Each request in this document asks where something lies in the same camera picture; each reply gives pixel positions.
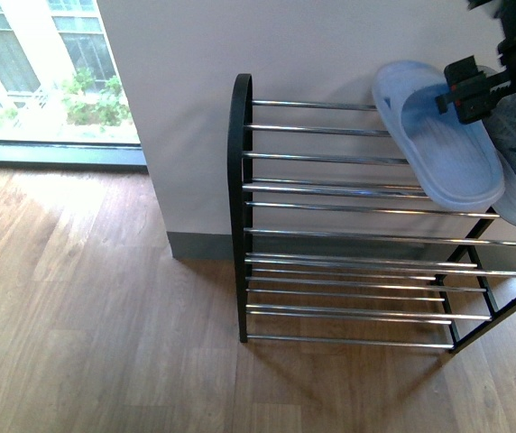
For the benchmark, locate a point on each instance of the black gripper red accents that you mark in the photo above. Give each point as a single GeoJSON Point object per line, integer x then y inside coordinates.
{"type": "Point", "coordinates": [473, 92]}

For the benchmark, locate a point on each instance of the light blue slide sandal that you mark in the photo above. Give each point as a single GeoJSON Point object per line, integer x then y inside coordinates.
{"type": "Point", "coordinates": [456, 164]}

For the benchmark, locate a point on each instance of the black metal shoe rack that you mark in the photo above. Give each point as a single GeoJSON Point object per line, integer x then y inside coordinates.
{"type": "Point", "coordinates": [335, 242]}

